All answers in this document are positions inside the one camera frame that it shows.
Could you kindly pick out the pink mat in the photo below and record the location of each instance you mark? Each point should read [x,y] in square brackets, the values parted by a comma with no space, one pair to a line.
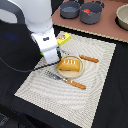
[106,27]

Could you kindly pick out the woven beige placemat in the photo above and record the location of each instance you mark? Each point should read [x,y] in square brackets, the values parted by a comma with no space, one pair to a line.
[75,105]

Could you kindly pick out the right grey pot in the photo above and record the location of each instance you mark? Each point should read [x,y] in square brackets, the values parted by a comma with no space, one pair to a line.
[95,7]

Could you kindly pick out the fork with wooden handle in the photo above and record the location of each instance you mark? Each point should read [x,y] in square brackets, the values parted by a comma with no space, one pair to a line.
[68,81]

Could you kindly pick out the yellow butter block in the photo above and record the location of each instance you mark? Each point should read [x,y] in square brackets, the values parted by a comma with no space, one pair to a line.
[63,38]

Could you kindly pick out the cream bowl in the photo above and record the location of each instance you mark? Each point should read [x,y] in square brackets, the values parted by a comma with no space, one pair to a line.
[122,15]

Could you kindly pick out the grey pot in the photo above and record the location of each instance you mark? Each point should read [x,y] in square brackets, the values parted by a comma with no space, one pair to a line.
[70,9]
[95,7]

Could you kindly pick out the knife with wooden handle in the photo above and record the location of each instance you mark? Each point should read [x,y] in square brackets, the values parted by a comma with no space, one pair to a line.
[81,56]

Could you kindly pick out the round wooden plate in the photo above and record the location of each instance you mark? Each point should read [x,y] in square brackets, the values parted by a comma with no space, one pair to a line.
[72,74]

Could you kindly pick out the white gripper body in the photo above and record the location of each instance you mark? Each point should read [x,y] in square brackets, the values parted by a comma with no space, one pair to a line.
[47,44]

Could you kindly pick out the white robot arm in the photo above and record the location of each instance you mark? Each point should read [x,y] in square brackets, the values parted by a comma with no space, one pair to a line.
[36,15]

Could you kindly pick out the toy bread loaf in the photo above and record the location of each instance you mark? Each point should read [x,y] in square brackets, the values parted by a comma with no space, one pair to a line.
[69,65]

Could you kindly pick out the left grey pot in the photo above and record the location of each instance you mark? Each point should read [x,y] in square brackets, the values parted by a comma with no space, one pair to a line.
[70,9]

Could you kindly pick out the red toy tomato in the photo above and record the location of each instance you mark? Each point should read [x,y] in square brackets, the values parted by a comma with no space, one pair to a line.
[87,11]

